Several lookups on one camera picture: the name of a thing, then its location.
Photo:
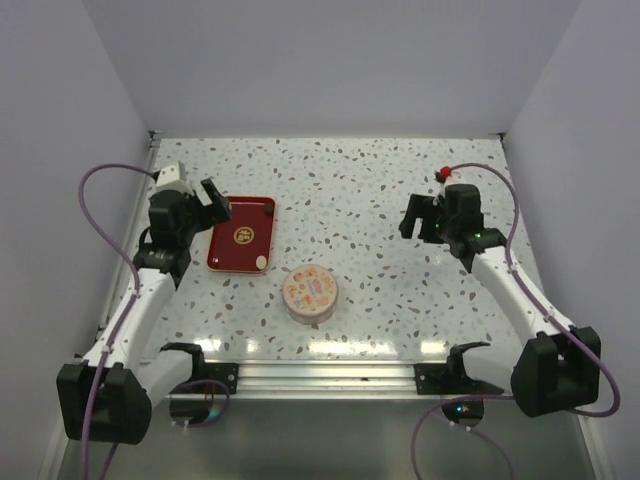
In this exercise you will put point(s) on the round silver tin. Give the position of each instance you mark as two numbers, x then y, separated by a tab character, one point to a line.
312	315

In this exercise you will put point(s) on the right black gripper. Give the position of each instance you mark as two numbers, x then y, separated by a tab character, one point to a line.
419	207

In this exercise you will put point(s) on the right black base bracket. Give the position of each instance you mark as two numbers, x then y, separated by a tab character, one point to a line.
450	377

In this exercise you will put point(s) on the left black base bracket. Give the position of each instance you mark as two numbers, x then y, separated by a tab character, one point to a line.
195	374

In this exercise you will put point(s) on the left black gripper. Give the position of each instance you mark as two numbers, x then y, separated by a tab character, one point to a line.
217	211

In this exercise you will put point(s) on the aluminium front rail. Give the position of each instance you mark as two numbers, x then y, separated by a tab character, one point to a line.
333	379

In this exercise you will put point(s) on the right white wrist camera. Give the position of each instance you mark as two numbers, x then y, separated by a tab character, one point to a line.
446	176

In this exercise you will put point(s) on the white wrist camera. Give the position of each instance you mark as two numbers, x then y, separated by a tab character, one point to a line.
446	176
173	178

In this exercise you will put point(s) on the black base bracket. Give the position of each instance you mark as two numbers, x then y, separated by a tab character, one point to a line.
450	377
195	374

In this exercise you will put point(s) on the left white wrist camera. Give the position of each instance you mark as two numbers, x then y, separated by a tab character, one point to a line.
173	178

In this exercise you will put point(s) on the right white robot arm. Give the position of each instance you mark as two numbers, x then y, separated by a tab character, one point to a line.
556	368

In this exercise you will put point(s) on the round cream chocolate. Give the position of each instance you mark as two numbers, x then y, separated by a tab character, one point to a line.
260	261

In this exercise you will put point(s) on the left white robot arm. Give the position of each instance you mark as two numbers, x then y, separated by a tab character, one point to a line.
109	395

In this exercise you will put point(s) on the red rectangular tray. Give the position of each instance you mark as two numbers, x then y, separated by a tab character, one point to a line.
236	244

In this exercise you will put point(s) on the round silver tin lid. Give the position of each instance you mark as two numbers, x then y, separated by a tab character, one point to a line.
310	290

